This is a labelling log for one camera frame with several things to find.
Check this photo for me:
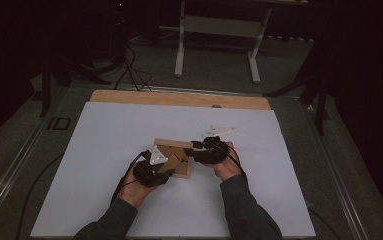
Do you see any white metal stand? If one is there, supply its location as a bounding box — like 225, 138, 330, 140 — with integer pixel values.
158, 0, 314, 85

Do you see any person's right hand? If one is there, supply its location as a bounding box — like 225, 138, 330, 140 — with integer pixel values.
208, 141, 244, 182

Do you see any black floor cables bundle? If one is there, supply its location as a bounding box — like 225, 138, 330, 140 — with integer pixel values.
113, 45, 154, 92

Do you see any metal floor rail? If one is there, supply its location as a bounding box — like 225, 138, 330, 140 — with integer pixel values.
298, 98, 371, 240
0, 113, 55, 231

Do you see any black tripod stand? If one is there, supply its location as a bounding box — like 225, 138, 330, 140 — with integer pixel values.
263, 39, 333, 136
38, 46, 113, 118

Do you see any person's left hand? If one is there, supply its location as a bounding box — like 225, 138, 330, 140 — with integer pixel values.
117, 162, 157, 210

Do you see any wooden picture frame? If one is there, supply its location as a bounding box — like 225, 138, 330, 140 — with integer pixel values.
153, 137, 194, 180

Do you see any black floor cable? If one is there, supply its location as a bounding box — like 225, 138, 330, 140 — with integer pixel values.
14, 152, 65, 240
306, 205, 343, 240

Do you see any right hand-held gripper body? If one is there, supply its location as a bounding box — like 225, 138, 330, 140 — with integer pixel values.
195, 125, 238, 165

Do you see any black square floor box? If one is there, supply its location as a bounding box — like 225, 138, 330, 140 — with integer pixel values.
46, 116, 72, 131

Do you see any white table mat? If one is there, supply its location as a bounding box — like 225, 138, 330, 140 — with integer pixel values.
30, 101, 317, 240

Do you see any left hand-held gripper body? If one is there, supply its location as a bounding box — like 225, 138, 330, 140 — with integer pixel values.
132, 145, 171, 188

